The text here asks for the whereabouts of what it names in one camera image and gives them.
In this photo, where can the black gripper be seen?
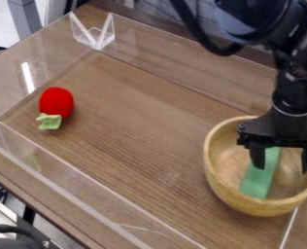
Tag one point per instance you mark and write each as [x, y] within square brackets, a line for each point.
[272, 130]

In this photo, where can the green rectangular block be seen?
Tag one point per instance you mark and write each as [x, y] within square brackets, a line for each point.
[257, 180]

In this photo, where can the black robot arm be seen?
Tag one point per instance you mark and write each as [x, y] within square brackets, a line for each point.
[274, 24]

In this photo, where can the brown wooden bowl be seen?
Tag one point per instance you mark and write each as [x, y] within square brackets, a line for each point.
[225, 162]

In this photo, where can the red plush strawberry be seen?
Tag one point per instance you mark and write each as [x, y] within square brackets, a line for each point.
[56, 104]

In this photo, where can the black equipment under table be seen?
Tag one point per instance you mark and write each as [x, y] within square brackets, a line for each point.
[21, 236]

